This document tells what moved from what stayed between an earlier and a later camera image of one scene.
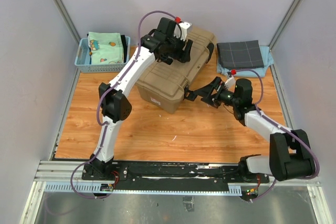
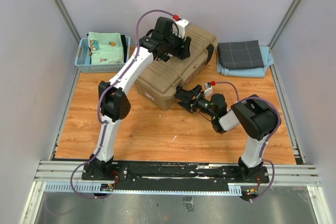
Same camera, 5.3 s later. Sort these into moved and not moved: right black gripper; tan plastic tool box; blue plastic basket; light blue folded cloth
Moved: right black gripper
Not moved: tan plastic tool box; blue plastic basket; light blue folded cloth
